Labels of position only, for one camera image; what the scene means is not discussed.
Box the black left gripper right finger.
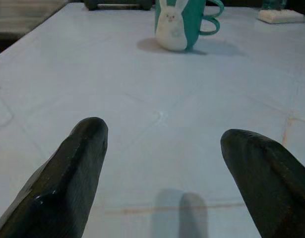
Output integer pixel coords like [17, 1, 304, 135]
[220, 128, 305, 238]

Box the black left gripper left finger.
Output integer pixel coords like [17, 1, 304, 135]
[0, 117, 109, 238]

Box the white rectangular box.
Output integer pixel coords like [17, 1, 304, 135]
[257, 9, 305, 25]

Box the teal transparent bottle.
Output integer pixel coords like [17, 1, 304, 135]
[262, 0, 288, 11]

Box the teal mug with white bunny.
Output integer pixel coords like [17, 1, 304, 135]
[154, 0, 225, 52]

